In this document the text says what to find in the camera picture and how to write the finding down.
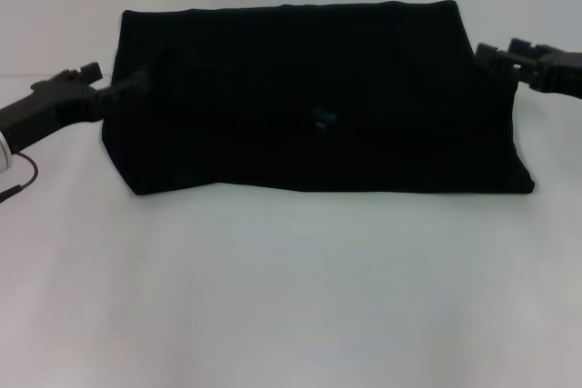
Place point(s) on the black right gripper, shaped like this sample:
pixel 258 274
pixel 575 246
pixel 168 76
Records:
pixel 559 72

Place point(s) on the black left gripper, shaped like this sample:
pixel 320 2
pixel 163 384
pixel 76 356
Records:
pixel 54 102

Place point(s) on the black T-shirt with FREE print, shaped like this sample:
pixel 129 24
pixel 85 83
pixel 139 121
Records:
pixel 318 65

